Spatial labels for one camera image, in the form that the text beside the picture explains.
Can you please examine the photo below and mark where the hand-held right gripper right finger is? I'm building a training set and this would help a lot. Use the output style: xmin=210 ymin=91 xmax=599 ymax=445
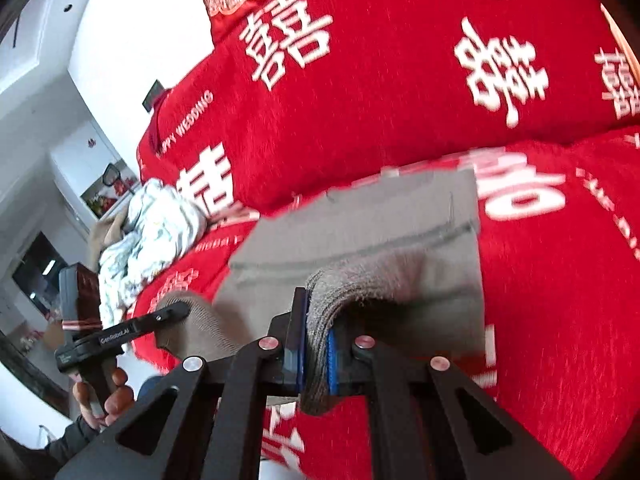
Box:
xmin=325 ymin=322 xmax=576 ymax=480

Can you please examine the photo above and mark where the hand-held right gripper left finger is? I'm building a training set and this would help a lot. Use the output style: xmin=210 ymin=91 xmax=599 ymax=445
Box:
xmin=55 ymin=287 xmax=308 ymax=480

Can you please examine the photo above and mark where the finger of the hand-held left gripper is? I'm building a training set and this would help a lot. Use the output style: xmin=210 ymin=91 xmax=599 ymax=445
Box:
xmin=131 ymin=302 xmax=191 ymax=343

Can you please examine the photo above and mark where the grey knit sweater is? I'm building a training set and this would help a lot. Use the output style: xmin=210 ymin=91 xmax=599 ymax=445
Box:
xmin=152 ymin=167 xmax=488 ymax=416

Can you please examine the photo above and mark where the person's left forearm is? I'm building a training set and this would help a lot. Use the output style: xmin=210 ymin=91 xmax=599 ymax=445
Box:
xmin=42 ymin=412 xmax=108 ymax=466

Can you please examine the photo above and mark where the person's left hand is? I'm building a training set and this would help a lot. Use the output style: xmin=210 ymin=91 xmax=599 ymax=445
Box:
xmin=74 ymin=367 xmax=136 ymax=429

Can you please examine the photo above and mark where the dark stone counter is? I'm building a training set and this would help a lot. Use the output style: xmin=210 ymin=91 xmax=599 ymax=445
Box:
xmin=0 ymin=329 xmax=72 ymax=413

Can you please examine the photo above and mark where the dark blue cloth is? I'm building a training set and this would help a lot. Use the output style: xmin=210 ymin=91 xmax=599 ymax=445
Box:
xmin=136 ymin=374 xmax=170 ymax=405

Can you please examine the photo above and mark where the white floral cloth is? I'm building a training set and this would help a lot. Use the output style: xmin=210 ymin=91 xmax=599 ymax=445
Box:
xmin=97 ymin=177 xmax=208 ymax=328

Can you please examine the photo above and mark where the black television screen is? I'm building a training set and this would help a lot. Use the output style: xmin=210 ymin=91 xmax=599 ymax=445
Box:
xmin=11 ymin=231 xmax=69 ymax=312

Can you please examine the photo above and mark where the beige cloth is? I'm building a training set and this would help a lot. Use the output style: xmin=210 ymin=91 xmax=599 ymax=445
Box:
xmin=89 ymin=207 xmax=128 ymax=266

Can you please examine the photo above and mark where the white cabinet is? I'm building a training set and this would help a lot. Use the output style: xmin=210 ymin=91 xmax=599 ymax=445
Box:
xmin=49 ymin=119 xmax=142 ymax=222

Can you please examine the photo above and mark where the red printed sofa cover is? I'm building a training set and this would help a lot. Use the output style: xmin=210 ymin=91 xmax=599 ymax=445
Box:
xmin=132 ymin=0 xmax=640 ymax=480

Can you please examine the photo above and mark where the dark wall switch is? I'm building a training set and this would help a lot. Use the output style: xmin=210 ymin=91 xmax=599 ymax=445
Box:
xmin=142 ymin=80 xmax=166 ymax=113

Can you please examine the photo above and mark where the wooden sofa frame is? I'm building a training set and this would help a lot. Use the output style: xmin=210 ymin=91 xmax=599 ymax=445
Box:
xmin=600 ymin=4 xmax=640 ymax=77

